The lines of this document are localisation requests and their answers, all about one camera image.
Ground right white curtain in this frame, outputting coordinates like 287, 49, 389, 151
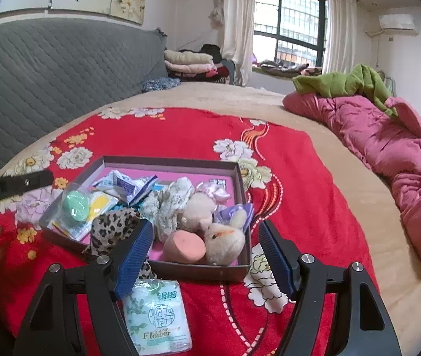
323, 0, 357, 73

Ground cream plush with purple dress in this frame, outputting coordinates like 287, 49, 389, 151
204, 203, 254, 266

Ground white floral scrunchie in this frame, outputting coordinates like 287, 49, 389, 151
139, 177, 194, 244

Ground beige bed sheet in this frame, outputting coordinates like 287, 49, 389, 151
7, 83, 421, 355

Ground pink makeup sponge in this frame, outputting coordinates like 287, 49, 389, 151
163, 230, 206, 264

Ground leopard print scrunchie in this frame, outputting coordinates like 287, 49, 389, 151
82, 208, 141, 261

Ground left white curtain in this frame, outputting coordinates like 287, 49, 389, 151
209, 0, 255, 86

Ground window with dark frame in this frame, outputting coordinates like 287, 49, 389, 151
253, 0, 328, 68

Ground stack of folded blankets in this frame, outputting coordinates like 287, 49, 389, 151
164, 43, 234, 85

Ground white tissue pack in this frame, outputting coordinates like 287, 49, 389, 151
123, 280, 193, 355

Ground white blue wrappers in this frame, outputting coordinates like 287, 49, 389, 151
92, 170, 158, 206

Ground blankets on window sill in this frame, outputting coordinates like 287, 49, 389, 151
253, 60, 322, 79

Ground blue patterned cloth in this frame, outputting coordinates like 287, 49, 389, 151
142, 77, 181, 93

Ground grey quilted headboard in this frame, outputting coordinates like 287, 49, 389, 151
0, 18, 167, 169

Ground green sponge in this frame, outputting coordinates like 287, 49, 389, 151
40, 183, 119, 242

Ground cream plush with pink dress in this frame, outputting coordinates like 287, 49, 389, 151
179, 182, 231, 233

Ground shallow cardboard box tray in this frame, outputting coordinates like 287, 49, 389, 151
39, 155, 253, 283

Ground white air conditioner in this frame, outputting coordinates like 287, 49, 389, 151
379, 14, 416, 31

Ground red floral blanket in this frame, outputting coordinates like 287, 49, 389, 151
0, 109, 371, 355

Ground white curtain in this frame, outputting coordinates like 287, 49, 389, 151
209, 0, 255, 86
323, 0, 357, 73

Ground pink quilt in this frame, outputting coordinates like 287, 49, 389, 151
283, 93, 421, 259

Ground green blanket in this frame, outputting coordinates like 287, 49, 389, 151
293, 64, 398, 117

